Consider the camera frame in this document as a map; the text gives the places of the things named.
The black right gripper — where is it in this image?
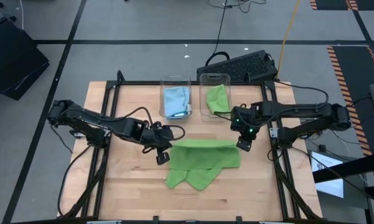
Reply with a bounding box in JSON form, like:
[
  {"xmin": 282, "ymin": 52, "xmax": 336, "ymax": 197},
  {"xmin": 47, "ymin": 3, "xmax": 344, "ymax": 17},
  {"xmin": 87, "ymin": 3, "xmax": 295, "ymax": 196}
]
[{"xmin": 229, "ymin": 104, "xmax": 259, "ymax": 153}]

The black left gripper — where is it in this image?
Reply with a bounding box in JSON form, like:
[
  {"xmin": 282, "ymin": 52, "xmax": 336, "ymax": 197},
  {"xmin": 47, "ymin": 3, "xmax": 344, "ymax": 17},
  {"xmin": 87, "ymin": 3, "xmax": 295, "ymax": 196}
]
[{"xmin": 139, "ymin": 120, "xmax": 177, "ymax": 166}]

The clear plastic bin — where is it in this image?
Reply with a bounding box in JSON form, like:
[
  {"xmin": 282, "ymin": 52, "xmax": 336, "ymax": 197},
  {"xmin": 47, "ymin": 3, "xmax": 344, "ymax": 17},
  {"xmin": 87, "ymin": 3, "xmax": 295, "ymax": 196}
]
[
  {"xmin": 199, "ymin": 73, "xmax": 233, "ymax": 121},
  {"xmin": 159, "ymin": 74, "xmax": 194, "ymax": 121}
]

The white display screen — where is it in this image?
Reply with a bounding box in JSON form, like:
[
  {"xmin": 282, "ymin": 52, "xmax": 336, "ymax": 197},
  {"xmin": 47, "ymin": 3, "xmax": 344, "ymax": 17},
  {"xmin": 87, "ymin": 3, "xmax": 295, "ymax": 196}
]
[{"xmin": 311, "ymin": 151, "xmax": 345, "ymax": 199}]

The black hazard-striped floor mat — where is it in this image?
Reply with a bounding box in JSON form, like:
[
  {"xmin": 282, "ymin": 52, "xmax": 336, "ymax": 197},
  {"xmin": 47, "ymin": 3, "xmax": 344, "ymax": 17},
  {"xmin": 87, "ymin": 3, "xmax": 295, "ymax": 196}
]
[
  {"xmin": 325, "ymin": 45, "xmax": 374, "ymax": 157},
  {"xmin": 309, "ymin": 0, "xmax": 374, "ymax": 12}
]

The black stand beam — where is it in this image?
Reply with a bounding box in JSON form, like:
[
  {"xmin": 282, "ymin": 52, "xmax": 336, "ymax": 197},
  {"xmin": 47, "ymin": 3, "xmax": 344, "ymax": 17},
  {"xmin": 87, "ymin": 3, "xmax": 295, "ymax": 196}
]
[{"xmin": 312, "ymin": 151, "xmax": 374, "ymax": 184}]

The black equipment case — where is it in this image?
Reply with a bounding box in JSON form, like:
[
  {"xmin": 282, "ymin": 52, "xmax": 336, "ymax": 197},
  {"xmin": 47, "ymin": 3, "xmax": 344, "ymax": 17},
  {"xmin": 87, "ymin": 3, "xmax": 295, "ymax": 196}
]
[{"xmin": 0, "ymin": 17, "xmax": 50, "ymax": 101}]

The black floor cable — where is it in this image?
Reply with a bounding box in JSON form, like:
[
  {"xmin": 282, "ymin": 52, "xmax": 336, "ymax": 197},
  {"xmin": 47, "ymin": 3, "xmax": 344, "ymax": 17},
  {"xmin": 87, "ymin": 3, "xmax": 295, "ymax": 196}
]
[{"xmin": 205, "ymin": 0, "xmax": 268, "ymax": 67}]

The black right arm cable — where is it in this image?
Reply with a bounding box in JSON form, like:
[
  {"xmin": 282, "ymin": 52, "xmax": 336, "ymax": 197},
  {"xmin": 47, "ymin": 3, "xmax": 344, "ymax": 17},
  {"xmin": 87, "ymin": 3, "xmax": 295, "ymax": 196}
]
[{"xmin": 273, "ymin": 80, "xmax": 330, "ymax": 108}]

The yellow floor cable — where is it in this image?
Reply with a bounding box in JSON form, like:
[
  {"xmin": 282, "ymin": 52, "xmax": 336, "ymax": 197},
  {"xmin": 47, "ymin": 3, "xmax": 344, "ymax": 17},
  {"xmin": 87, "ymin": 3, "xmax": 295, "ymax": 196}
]
[{"xmin": 275, "ymin": 0, "xmax": 302, "ymax": 80}]

